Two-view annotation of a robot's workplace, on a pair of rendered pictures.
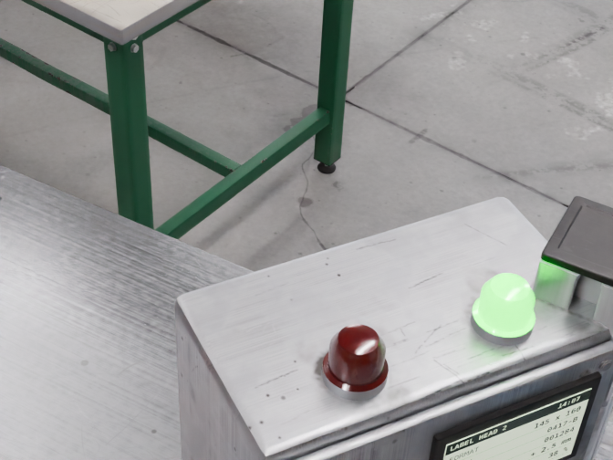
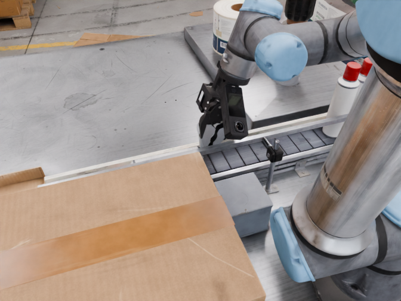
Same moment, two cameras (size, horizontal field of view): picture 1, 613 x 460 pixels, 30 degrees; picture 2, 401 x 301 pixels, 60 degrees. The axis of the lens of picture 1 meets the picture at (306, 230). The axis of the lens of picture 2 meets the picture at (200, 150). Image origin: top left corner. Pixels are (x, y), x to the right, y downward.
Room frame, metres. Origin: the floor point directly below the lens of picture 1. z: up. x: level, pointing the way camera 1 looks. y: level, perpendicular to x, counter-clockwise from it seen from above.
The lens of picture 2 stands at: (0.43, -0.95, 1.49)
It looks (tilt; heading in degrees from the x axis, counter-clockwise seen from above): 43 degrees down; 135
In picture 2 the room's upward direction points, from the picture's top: straight up
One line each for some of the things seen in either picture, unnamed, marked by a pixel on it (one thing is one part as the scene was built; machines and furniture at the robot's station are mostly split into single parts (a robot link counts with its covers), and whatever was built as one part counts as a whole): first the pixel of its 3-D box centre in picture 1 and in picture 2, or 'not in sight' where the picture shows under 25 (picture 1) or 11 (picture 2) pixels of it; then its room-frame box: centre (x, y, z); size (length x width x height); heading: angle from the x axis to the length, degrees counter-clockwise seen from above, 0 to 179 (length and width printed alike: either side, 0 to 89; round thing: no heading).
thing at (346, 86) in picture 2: not in sight; (342, 101); (0.17, -0.19, 0.98); 0.05 x 0.05 x 0.20
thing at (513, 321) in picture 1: (506, 303); not in sight; (0.33, -0.08, 1.49); 0.03 x 0.03 x 0.02
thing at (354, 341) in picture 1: (357, 355); not in sight; (0.30, -0.02, 1.49); 0.03 x 0.03 x 0.02
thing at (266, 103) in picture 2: not in sight; (309, 53); (-0.13, 0.21, 0.86); 0.80 x 0.67 x 0.05; 64
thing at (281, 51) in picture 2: not in sight; (283, 48); (0.14, -0.45, 1.21); 0.11 x 0.11 x 0.08; 58
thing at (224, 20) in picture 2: not in sight; (240, 27); (-0.33, 0.02, 0.95); 0.20 x 0.20 x 0.14
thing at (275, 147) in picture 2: not in sight; (267, 160); (0.13, -0.43, 0.91); 0.07 x 0.03 x 0.16; 154
